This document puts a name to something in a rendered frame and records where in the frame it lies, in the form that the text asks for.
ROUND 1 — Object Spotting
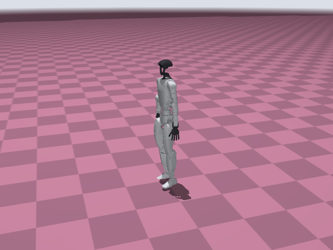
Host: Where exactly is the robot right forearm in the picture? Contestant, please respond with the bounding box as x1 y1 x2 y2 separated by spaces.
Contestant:
156 100 162 115

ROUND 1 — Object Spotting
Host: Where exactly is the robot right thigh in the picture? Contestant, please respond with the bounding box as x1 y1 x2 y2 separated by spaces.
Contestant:
154 117 165 153

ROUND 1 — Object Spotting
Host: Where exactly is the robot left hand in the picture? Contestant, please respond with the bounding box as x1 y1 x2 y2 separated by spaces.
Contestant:
169 123 180 141

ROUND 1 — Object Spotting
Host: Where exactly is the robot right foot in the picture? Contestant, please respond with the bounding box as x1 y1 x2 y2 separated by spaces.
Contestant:
157 173 169 179

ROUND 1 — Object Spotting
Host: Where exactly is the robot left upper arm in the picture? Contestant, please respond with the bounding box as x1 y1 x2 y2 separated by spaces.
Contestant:
167 81 177 108

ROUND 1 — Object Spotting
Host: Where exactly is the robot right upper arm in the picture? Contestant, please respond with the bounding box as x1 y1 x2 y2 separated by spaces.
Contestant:
155 78 159 101

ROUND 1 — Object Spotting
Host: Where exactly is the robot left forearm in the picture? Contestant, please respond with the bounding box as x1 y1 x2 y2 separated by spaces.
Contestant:
171 102 178 127

